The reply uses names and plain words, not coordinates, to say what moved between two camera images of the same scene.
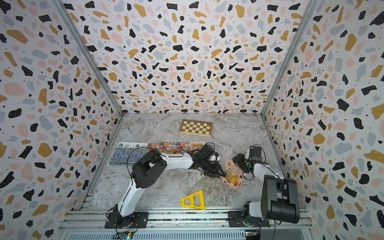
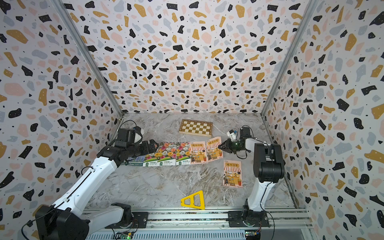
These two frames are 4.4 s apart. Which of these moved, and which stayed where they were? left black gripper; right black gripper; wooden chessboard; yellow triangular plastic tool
Moved: right black gripper; left black gripper
Stayed: yellow triangular plastic tool; wooden chessboard
